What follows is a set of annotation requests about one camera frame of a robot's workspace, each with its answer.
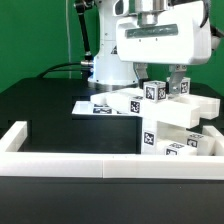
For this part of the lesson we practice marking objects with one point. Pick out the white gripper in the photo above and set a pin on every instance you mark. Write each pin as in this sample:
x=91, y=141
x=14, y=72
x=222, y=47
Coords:
x=165, y=32

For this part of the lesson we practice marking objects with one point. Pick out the white chair back frame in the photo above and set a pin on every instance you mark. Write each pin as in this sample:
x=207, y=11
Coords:
x=183, y=111

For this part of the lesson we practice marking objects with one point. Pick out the white chair seat part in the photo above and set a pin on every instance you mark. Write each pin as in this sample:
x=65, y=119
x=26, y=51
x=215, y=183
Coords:
x=154, y=132

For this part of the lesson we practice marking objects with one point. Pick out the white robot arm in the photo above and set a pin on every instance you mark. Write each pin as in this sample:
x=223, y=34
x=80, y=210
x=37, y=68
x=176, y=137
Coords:
x=109, y=71

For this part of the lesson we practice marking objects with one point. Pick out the white marker base sheet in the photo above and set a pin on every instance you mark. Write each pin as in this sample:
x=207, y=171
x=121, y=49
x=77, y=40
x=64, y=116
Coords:
x=88, y=108

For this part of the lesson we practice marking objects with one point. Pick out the white U-shaped boundary frame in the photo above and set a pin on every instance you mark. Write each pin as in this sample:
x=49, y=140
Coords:
x=13, y=162

